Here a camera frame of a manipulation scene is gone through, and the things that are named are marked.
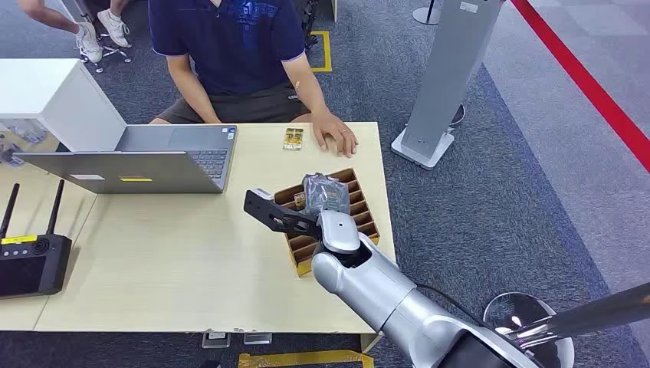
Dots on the brown cardboard card organizer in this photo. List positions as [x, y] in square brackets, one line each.
[365, 213]

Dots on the white shoe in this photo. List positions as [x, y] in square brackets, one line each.
[89, 43]
[114, 28]

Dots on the person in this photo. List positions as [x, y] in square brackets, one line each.
[233, 46]
[45, 15]

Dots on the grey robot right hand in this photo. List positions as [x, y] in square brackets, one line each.
[325, 195]

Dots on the black controller with antennas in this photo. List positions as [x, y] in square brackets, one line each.
[30, 266]

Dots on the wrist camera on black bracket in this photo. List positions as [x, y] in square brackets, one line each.
[271, 213]

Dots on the grey laptop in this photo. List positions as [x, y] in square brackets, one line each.
[152, 170]

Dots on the clear table bracket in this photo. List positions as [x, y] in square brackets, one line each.
[216, 339]
[256, 338]

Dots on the round stanchion base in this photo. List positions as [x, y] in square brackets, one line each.
[426, 14]

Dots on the chrome stanchion post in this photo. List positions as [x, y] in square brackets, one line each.
[528, 325]

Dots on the grey pillar stand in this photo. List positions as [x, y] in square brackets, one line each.
[447, 71]

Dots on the gold card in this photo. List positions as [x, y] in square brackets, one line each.
[293, 138]

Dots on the red floor tape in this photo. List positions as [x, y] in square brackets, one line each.
[589, 84]

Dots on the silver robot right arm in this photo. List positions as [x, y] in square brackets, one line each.
[386, 294]

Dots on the black chair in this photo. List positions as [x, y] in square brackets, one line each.
[307, 23]

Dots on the yellow floor tape strip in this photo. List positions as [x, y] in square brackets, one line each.
[304, 359]

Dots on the person's left hand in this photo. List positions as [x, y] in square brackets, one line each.
[332, 132]

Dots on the person's left forearm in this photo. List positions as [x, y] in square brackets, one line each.
[310, 86]

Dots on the white cabinet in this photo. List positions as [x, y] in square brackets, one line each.
[56, 96]

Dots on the person's right forearm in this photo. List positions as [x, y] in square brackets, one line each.
[195, 94]

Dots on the yellow floor tape square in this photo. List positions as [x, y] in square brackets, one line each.
[325, 51]

